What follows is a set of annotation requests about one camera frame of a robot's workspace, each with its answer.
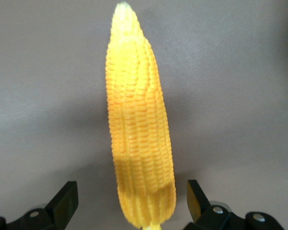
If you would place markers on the brown table mat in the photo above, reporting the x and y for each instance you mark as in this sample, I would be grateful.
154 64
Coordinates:
230 95

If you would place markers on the yellow corn cob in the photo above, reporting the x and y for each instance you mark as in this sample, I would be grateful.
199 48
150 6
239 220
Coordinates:
136 115

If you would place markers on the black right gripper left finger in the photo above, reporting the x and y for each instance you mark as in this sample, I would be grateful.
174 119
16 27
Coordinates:
62 203

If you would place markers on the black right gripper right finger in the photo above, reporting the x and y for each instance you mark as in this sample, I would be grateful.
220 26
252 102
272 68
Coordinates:
199 206

